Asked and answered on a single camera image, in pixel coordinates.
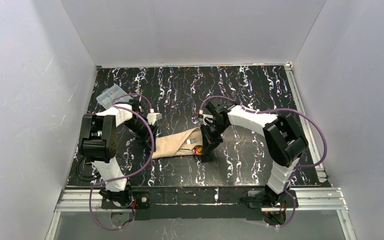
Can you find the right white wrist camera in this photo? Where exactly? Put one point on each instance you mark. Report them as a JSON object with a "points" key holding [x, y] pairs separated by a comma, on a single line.
{"points": [[206, 119]]}

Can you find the clear plastic screw box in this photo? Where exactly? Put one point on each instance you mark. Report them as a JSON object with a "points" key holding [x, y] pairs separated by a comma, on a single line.
{"points": [[105, 99]]}

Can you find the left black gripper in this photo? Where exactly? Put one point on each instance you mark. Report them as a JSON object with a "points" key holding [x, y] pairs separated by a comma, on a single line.
{"points": [[148, 133]]}

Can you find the beige cloth napkin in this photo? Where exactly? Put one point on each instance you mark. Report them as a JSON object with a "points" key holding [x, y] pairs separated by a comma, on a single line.
{"points": [[168, 146]]}

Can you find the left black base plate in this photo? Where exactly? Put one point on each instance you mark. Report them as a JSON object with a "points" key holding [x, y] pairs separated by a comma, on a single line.
{"points": [[126, 199]]}

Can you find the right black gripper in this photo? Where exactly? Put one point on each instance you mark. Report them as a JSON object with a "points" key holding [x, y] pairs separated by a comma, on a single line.
{"points": [[208, 142]]}

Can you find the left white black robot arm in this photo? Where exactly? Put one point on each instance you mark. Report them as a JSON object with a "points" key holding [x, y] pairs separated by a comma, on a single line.
{"points": [[98, 142]]}

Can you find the aluminium frame rail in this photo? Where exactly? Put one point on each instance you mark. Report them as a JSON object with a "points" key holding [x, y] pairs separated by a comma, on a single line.
{"points": [[306, 198]]}

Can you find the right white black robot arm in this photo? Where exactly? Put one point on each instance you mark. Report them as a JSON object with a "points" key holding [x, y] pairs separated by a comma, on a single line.
{"points": [[284, 139]]}

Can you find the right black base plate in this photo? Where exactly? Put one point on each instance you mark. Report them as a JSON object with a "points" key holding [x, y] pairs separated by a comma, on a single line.
{"points": [[260, 199]]}

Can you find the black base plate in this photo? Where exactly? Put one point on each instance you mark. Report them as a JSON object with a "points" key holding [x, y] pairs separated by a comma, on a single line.
{"points": [[126, 199], [260, 199]]}

